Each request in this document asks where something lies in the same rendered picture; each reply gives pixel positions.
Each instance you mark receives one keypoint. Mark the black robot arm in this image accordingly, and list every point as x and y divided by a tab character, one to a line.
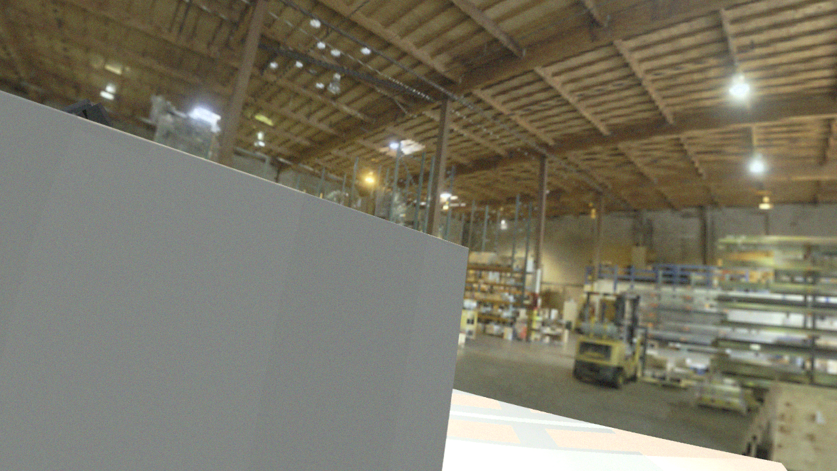
87	110

